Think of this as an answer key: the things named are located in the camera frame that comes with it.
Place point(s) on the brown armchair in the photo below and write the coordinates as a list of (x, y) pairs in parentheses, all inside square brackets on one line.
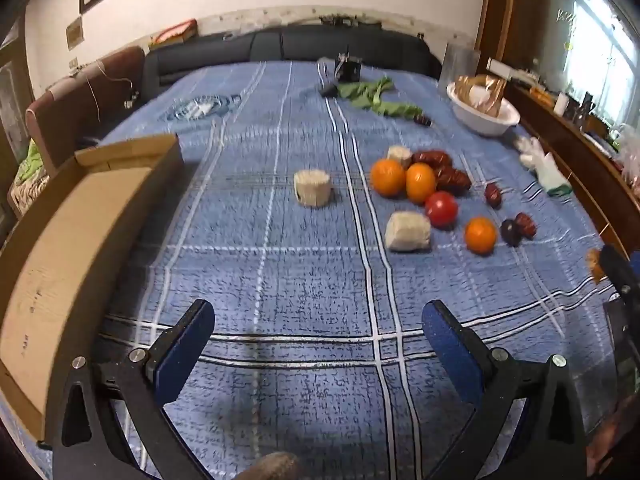
[(80, 105)]

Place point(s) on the large red date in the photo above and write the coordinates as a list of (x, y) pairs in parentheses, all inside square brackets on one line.
[(452, 178), (432, 157)]

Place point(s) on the wooden sideboard cabinet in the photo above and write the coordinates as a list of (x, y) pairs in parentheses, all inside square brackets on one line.
[(560, 130)]

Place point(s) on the brown plastic bag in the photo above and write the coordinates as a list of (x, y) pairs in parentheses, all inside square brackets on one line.
[(492, 90)]

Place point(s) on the brown rounded object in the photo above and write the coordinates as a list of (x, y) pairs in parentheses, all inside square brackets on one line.
[(275, 466)]

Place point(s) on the white flat box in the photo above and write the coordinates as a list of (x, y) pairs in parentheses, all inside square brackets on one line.
[(502, 66)]

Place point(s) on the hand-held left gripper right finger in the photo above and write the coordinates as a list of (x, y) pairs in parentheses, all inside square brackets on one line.
[(450, 350)]

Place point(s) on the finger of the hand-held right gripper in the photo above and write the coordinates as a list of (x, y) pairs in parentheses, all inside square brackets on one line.
[(617, 270)]

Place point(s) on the white cup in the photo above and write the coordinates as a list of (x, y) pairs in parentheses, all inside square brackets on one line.
[(560, 104)]

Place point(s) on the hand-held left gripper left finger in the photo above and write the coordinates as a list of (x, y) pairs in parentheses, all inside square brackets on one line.
[(180, 355)]

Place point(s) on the white bowl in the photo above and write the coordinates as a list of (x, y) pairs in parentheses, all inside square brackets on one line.
[(480, 122)]

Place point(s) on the blue plaid blanket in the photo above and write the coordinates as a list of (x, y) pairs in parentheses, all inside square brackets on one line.
[(280, 270)]

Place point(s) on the blocky corn cob piece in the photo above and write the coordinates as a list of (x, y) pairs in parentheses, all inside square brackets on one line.
[(407, 232)]

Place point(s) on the orange-brown object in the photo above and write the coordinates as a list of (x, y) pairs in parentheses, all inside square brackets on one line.
[(595, 264)]

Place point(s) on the red flat box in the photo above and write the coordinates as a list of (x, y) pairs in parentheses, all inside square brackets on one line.
[(172, 32)]

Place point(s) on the cardboard box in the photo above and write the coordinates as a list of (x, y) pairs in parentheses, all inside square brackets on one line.
[(60, 260)]

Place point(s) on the dark sofa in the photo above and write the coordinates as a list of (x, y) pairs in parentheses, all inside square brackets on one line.
[(280, 45)]

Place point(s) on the green leafy vegetable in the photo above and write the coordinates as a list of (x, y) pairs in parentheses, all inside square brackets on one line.
[(360, 92)]

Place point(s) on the small black adapter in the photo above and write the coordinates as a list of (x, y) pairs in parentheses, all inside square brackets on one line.
[(328, 91)]

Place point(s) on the black electronic device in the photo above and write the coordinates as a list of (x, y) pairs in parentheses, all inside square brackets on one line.
[(350, 67)]

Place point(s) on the dark plum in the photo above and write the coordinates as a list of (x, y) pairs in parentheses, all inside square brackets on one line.
[(511, 232)]

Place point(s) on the dark wrinkled date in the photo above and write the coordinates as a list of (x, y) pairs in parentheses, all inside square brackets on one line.
[(424, 120)]

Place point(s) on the round corn cob piece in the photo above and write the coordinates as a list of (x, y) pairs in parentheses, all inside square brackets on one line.
[(312, 187)]

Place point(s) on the small red date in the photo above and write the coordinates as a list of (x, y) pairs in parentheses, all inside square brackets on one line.
[(492, 194), (525, 224)]

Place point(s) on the small corn cob piece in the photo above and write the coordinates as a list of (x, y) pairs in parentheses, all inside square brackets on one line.
[(400, 154)]

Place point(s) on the white work glove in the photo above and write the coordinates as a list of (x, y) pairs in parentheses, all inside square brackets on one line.
[(545, 165)]

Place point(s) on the green cloth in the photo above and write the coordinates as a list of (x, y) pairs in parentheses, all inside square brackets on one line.
[(30, 165)]

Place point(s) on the clear plastic container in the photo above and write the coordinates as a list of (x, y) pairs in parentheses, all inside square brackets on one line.
[(457, 60)]

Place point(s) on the red tomato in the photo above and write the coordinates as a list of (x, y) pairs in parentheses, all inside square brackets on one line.
[(441, 208)]

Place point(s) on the orange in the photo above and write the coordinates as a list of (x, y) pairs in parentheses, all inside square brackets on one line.
[(420, 182), (480, 235), (387, 177)]

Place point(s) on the small wall poster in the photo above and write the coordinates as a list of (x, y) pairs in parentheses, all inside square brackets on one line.
[(75, 32)]

